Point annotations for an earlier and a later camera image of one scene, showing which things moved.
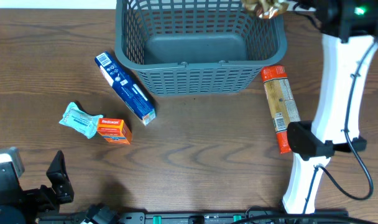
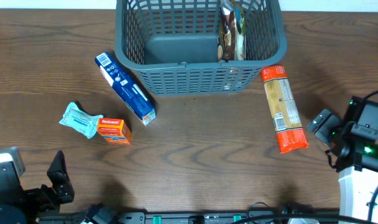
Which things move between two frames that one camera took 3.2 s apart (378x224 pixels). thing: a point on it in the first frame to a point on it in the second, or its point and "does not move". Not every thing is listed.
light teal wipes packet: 85,122 does not move
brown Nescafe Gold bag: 265,9 to 231,43
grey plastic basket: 194,47 does not move
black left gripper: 48,199 does not move
